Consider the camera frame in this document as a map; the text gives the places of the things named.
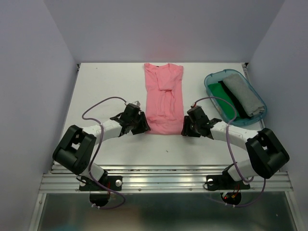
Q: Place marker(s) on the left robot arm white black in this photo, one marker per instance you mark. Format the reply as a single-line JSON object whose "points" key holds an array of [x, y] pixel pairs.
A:
{"points": [[75, 149]]}

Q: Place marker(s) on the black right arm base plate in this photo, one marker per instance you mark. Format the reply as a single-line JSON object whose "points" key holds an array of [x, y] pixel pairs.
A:
{"points": [[223, 183]]}

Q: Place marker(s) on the blue translucent plastic bin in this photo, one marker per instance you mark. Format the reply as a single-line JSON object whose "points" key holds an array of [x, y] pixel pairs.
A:
{"points": [[219, 76]]}

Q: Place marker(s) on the rolled green t-shirt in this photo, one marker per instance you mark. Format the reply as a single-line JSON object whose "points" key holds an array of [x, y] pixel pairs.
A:
{"points": [[218, 91]]}

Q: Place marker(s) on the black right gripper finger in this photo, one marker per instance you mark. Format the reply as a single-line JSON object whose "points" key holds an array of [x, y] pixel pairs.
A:
{"points": [[193, 132], [186, 126]]}

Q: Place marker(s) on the pink t-shirt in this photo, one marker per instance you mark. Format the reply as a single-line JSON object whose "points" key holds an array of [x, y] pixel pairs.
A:
{"points": [[164, 103]]}

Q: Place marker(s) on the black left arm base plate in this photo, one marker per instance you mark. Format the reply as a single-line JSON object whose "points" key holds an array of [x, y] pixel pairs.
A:
{"points": [[115, 184]]}

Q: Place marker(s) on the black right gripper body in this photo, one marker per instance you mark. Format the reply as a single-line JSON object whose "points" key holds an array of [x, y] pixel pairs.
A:
{"points": [[193, 126]]}

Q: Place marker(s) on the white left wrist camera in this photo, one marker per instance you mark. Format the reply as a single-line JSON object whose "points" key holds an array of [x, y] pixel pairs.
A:
{"points": [[136, 103]]}

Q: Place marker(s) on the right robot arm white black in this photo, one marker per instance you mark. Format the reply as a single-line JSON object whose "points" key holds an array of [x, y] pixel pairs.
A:
{"points": [[266, 153]]}

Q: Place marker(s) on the rolled black t-shirt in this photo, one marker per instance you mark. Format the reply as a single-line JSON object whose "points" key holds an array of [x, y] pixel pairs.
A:
{"points": [[227, 95]]}

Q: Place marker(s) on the rolled grey t-shirt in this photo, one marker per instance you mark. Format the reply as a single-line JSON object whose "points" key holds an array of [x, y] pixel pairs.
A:
{"points": [[250, 102]]}

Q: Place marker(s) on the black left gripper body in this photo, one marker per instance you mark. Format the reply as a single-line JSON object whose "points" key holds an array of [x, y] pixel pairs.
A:
{"points": [[136, 123]]}

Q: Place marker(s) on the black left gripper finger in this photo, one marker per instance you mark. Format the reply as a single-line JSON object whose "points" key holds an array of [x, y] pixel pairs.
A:
{"points": [[137, 129], [144, 124]]}

